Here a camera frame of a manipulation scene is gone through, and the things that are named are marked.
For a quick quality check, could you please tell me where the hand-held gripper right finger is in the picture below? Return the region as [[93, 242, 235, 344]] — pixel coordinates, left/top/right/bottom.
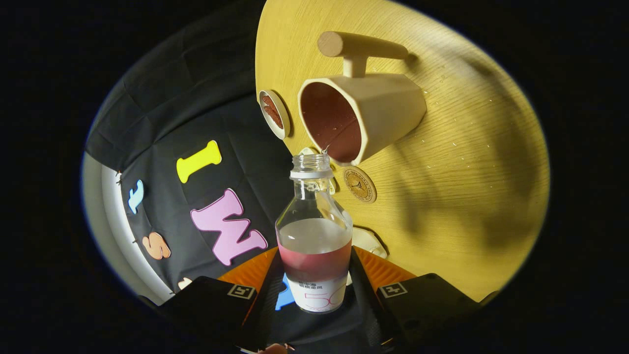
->
[[348, 247, 497, 352]]

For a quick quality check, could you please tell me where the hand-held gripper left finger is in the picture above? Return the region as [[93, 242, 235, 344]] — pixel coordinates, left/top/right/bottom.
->
[[157, 247, 286, 352]]

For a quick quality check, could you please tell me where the clear juice bottle red label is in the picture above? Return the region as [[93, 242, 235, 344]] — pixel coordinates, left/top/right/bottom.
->
[[275, 153, 353, 314]]

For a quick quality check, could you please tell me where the round brown coaster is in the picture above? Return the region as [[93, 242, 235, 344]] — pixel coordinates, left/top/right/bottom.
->
[[343, 166, 377, 204]]

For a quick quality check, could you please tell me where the cream cup wooden handle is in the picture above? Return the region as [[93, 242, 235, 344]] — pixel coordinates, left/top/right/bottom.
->
[[297, 31, 427, 166]]

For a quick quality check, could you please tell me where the white toaster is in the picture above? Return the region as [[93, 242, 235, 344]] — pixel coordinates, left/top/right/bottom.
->
[[350, 226, 390, 260]]

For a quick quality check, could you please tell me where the white divided grain dish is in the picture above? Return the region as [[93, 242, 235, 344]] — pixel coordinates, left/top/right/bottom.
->
[[298, 146, 341, 196]]

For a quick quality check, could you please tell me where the wooden table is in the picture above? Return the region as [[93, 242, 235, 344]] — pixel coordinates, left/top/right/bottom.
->
[[255, 0, 551, 303]]

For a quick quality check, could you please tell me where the white round plate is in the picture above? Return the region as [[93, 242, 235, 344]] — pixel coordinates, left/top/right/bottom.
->
[[258, 89, 291, 140]]

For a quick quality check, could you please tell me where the black backdrop cloth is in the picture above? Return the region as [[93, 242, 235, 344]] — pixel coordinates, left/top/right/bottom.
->
[[84, 0, 374, 354]]

